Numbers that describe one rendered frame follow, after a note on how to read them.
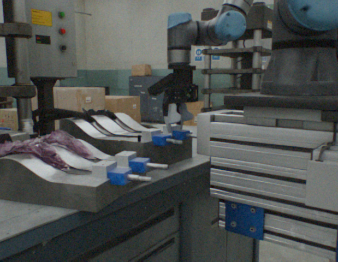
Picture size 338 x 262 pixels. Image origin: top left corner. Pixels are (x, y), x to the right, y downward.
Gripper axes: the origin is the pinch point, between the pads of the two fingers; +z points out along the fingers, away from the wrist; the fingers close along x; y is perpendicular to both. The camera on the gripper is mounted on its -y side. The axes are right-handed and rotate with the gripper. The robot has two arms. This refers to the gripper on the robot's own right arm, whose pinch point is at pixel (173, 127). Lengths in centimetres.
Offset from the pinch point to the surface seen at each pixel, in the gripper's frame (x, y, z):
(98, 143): -17.6, -16.2, 4.5
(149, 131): -13.2, 0.8, -0.4
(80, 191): -46.5, 9.9, 7.2
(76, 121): -16.8, -27.7, -1.5
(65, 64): 24, -85, -23
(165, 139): -11.7, 5.4, 1.6
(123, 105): 335, -341, 28
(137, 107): 384, -353, 36
